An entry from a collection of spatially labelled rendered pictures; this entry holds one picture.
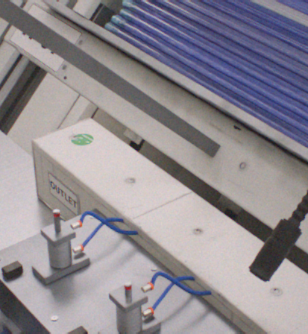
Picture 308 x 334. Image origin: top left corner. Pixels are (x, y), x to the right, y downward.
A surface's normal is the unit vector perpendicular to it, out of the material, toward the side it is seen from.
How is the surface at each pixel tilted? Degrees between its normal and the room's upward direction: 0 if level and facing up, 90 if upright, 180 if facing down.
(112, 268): 45
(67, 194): 134
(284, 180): 90
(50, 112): 90
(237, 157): 90
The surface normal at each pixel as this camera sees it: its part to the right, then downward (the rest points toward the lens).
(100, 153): -0.01, -0.83
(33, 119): -0.57, -0.34
